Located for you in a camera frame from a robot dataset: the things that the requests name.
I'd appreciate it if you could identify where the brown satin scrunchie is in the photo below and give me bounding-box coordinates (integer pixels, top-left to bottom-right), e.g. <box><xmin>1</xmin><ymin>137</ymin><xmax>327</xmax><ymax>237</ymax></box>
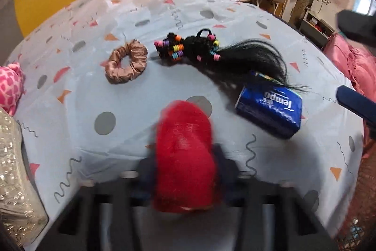
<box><xmin>105</xmin><ymin>40</ymin><xmax>148</xmax><ymax>84</ymax></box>

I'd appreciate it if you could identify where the pink spotted plush toy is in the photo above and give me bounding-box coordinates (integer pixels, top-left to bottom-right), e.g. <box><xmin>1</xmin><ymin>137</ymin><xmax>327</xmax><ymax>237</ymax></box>
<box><xmin>0</xmin><ymin>62</ymin><xmax>25</xmax><ymax>117</ymax></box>

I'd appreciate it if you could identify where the black hair extension with beads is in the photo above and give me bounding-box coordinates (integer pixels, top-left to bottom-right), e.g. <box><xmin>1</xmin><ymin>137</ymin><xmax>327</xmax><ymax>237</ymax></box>
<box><xmin>154</xmin><ymin>29</ymin><xmax>307</xmax><ymax>92</ymax></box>

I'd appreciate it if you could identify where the blue Tempo tissue pack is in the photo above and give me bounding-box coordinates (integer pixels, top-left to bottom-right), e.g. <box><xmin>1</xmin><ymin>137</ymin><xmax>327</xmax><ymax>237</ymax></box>
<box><xmin>235</xmin><ymin>87</ymin><xmax>303</xmax><ymax>139</ymax></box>

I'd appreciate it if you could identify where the wicker chair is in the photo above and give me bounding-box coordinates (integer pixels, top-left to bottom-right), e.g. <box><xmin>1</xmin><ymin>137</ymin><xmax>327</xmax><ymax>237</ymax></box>
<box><xmin>333</xmin><ymin>144</ymin><xmax>376</xmax><ymax>251</ymax></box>

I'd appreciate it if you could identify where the ornate silver tissue box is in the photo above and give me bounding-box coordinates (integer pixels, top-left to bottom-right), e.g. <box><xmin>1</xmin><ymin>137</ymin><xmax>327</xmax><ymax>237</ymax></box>
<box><xmin>1</xmin><ymin>110</ymin><xmax>48</xmax><ymax>247</ymax></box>

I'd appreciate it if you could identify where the patterned white tablecloth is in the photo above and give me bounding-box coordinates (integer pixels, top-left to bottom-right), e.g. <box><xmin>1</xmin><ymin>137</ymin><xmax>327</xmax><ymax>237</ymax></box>
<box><xmin>2</xmin><ymin>0</ymin><xmax>363</xmax><ymax>250</ymax></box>

